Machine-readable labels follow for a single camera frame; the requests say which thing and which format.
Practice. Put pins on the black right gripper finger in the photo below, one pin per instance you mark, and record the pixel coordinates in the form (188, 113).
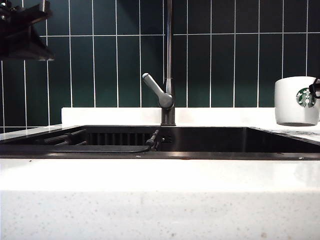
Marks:
(315, 86)

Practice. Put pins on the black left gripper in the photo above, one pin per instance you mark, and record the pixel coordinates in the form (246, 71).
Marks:
(5, 10)

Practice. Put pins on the white Starbucks logo mug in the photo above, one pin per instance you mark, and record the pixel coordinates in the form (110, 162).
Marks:
(290, 105)

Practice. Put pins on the black sink basin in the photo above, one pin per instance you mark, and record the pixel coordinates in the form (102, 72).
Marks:
(225, 142)

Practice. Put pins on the black sink drain rack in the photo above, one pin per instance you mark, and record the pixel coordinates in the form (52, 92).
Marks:
(100, 149)

